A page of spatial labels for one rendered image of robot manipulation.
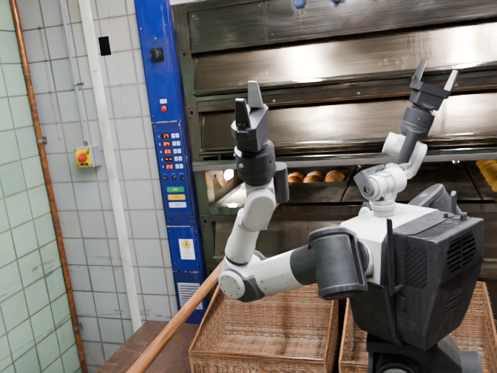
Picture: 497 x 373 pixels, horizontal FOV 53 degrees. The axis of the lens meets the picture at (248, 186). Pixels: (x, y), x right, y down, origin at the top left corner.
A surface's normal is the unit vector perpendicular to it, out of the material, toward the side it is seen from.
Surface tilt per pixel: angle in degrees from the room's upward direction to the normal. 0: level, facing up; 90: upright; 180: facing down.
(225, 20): 90
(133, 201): 90
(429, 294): 90
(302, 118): 70
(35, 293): 90
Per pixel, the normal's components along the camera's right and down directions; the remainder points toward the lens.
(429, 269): -0.78, 0.22
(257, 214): 0.08, 0.59
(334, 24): -0.30, 0.24
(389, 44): -0.31, -0.11
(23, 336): 0.95, -0.03
